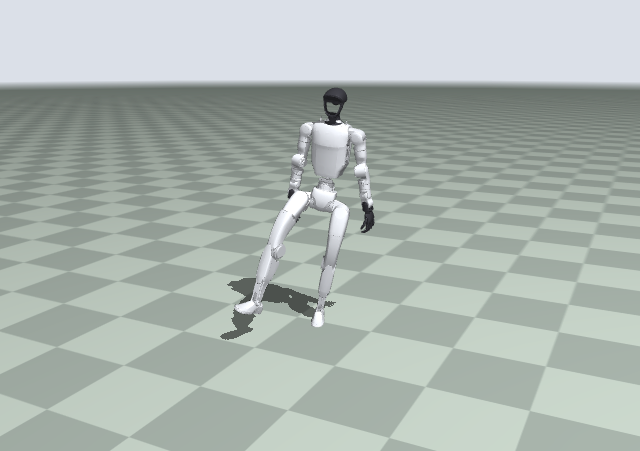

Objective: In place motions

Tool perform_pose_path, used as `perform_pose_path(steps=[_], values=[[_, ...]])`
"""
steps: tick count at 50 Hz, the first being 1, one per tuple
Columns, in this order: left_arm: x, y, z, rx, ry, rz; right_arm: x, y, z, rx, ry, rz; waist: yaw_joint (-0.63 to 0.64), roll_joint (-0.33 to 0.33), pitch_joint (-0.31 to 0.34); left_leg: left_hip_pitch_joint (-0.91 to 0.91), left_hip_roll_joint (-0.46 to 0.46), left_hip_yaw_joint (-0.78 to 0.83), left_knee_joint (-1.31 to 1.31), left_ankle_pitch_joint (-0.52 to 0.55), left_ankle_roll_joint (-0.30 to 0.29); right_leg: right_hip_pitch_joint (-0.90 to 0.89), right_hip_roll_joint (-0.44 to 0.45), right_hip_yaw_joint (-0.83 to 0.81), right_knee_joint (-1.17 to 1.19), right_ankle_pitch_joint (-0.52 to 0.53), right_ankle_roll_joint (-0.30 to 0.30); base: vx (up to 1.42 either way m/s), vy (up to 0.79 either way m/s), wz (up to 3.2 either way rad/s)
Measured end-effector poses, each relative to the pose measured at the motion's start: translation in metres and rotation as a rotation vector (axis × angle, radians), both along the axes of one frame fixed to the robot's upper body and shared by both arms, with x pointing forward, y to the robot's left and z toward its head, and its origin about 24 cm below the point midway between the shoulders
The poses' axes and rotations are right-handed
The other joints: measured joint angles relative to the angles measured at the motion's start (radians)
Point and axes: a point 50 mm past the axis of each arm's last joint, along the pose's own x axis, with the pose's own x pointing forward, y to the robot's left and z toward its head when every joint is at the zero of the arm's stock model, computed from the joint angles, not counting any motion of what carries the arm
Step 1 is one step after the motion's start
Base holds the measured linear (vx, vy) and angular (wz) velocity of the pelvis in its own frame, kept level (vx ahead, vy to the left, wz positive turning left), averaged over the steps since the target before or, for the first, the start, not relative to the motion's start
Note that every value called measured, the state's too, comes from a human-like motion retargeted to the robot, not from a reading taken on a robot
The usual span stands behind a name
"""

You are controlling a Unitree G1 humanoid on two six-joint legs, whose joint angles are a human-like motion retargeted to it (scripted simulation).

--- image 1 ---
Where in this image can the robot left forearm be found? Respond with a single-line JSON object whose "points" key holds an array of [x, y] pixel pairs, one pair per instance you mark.
{"points": [[364, 188]]}

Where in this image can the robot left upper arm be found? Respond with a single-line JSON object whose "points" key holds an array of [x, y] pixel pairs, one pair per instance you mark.
{"points": [[358, 138]]}

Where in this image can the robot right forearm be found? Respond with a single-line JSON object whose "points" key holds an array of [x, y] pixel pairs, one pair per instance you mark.
{"points": [[296, 176]]}

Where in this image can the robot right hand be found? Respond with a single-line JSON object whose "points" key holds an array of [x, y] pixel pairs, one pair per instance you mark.
{"points": [[291, 192]]}

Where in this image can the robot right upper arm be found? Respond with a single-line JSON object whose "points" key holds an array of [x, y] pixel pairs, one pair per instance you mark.
{"points": [[300, 159]]}

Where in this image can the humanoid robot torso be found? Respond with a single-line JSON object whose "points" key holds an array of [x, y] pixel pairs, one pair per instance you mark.
{"points": [[330, 156]]}

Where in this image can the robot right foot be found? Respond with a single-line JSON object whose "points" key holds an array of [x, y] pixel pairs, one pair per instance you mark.
{"points": [[249, 308]]}

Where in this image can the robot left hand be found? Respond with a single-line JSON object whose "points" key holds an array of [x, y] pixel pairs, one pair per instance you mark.
{"points": [[369, 217]]}

